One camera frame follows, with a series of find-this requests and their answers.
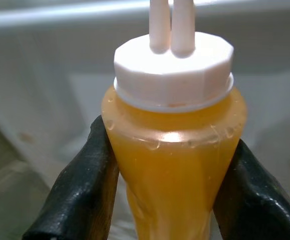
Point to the orange sauce squeeze bottle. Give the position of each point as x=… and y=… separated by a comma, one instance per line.
x=172, y=162

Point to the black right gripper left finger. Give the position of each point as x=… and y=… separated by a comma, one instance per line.
x=79, y=200

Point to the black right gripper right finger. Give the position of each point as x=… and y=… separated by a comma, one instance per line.
x=255, y=205

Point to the silver mini fridge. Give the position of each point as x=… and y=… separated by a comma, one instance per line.
x=34, y=75

